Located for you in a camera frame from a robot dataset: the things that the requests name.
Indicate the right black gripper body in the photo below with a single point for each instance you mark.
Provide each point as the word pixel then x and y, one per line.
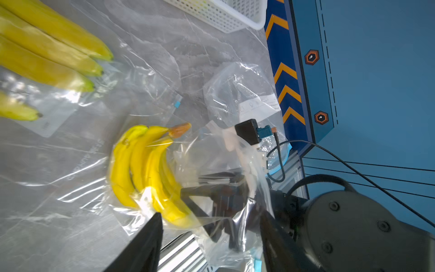
pixel 237 207

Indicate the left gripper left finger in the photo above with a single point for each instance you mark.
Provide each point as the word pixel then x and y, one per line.
pixel 142 254

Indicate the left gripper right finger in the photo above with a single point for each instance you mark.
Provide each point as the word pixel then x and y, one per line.
pixel 280 251

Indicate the bagged banana bunch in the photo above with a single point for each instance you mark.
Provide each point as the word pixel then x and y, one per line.
pixel 151 164
pixel 67 72
pixel 238 92

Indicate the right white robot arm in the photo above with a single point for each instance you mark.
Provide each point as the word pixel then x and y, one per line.
pixel 322 224

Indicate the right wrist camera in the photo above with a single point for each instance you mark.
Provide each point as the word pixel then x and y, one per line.
pixel 244 139

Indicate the aluminium front rail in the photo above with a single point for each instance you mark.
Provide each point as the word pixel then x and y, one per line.
pixel 185 253

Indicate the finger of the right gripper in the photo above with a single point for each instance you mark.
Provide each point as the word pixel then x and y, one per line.
pixel 203 206

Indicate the white plastic basket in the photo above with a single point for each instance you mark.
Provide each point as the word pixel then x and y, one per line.
pixel 226 16

